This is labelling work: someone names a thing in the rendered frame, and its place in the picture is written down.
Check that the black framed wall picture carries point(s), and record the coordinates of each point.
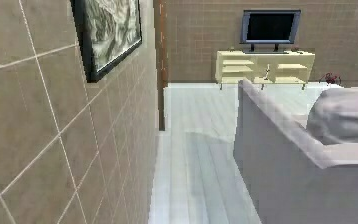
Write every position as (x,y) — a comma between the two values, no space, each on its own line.
(112,31)

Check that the grey sofa cushion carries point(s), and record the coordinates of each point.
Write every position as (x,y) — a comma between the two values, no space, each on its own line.
(342,115)

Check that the red leafed house plant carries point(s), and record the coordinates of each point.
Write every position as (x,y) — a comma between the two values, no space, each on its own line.
(330,78)

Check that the grey sofa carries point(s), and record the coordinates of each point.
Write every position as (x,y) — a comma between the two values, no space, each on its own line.
(287,173)

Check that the grey flat television set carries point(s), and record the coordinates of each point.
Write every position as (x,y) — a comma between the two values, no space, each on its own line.
(269,27)

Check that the cream television stand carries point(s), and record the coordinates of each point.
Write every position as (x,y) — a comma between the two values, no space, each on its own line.
(240,65)

